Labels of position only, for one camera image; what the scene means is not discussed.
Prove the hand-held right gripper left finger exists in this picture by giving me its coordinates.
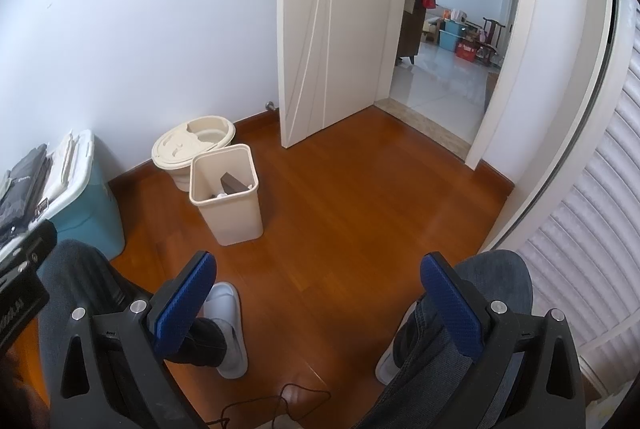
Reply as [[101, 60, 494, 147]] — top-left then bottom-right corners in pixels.
[[50, 250, 219, 429]]

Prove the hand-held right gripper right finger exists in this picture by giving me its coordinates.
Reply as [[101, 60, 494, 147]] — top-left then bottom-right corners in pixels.
[[419, 251, 587, 429]]

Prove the cream square waste bin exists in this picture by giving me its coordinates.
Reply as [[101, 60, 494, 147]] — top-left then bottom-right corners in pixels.
[[188, 144, 265, 247]]

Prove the brown cardboard box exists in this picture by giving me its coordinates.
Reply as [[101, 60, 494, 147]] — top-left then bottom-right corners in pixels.
[[221, 173, 252, 198]]

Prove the white slipper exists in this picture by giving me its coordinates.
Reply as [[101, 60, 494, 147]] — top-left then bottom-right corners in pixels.
[[375, 301, 419, 385], [201, 281, 249, 380]]

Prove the person's left leg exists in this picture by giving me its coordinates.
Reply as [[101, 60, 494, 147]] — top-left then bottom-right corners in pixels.
[[37, 238, 228, 410]]

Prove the person's leg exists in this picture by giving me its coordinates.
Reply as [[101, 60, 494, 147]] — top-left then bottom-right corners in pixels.
[[37, 238, 228, 410], [350, 249, 534, 429]]

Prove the person's right leg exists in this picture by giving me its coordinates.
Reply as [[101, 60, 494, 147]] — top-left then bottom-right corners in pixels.
[[350, 249, 534, 429]]

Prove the dark folded cloth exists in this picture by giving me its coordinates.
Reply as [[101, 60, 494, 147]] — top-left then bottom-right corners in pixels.
[[0, 146, 55, 246]]

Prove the teal storage box white lid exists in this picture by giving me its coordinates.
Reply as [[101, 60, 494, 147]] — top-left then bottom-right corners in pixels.
[[27, 129, 127, 261]]

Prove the cream round bucket with lid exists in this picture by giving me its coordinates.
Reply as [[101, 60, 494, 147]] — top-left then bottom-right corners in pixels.
[[151, 116, 237, 191]]

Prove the white louvered closet door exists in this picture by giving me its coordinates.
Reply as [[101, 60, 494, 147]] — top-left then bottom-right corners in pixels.
[[480, 0, 640, 410]]

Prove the red crate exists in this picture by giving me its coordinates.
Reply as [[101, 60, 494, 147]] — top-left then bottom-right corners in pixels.
[[454, 40, 482, 61]]

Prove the dark wooden chair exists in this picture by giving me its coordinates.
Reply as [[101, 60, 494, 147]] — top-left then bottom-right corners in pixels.
[[477, 16, 507, 66]]

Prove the blue storage box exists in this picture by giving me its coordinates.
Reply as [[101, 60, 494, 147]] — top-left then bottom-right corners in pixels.
[[439, 19, 469, 51]]

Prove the dark wooden cabinet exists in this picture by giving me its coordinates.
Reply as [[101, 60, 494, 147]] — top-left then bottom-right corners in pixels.
[[396, 0, 427, 66]]

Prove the black cable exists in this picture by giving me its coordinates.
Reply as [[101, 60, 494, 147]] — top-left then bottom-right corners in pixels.
[[204, 381, 332, 429]]

